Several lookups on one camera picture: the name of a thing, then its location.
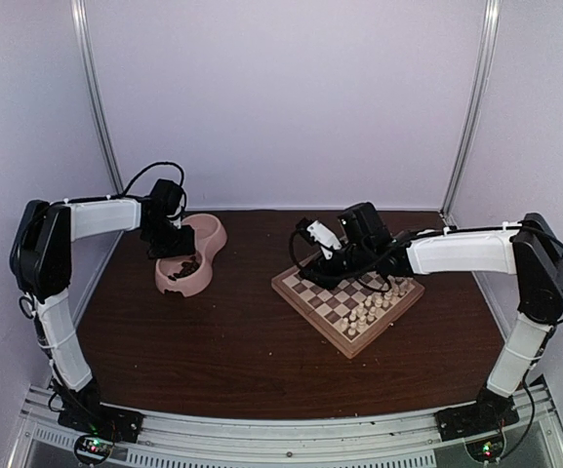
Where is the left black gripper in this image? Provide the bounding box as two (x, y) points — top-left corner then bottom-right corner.
(143, 218), (196, 258)

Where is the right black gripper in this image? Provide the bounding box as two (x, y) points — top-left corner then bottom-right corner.
(301, 241), (375, 290)

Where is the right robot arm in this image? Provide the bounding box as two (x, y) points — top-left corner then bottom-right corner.
(294, 202), (563, 431)

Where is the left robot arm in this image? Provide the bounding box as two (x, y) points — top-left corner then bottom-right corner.
(10, 179), (195, 433)

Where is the pile of dark chess pieces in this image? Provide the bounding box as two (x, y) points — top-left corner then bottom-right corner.
(168, 260), (200, 281)

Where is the white chess pieces group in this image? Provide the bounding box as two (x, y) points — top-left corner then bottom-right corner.
(337, 277), (416, 340)

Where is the wooden chess board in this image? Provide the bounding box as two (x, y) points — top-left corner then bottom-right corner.
(271, 267), (424, 359)

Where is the left circuit board with LEDs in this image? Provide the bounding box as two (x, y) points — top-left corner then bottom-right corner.
(73, 435), (114, 460)

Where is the circuit board with leds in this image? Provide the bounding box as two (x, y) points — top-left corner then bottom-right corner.
(465, 436), (505, 463)
(73, 435), (114, 460)

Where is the right circuit board with LEDs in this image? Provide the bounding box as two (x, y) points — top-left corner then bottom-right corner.
(465, 436), (505, 463)

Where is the pink double pet bowl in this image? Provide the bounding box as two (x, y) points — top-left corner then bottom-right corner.
(155, 214), (227, 297)

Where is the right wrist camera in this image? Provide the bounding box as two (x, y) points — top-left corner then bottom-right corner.
(296, 217), (342, 260)

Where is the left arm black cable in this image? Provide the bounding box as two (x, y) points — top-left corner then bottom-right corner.
(123, 161), (187, 196)

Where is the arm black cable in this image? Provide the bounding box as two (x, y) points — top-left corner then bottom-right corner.
(123, 161), (187, 196)
(288, 228), (311, 274)

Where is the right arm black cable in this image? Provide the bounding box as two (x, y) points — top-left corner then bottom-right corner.
(288, 228), (311, 274)

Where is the right aluminium frame post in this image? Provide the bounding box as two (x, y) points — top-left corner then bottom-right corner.
(440, 0), (502, 223)

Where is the aluminium frame post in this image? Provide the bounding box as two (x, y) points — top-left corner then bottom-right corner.
(440, 0), (502, 223)
(70, 0), (125, 192)

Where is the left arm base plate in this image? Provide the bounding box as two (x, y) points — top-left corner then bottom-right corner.
(58, 407), (144, 443)

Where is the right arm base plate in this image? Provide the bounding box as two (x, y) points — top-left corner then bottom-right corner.
(435, 405), (520, 442)

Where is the left aluminium frame post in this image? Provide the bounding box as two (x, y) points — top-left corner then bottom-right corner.
(70, 0), (125, 192)

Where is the front aluminium rail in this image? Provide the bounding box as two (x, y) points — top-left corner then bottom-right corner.
(4, 391), (563, 467)

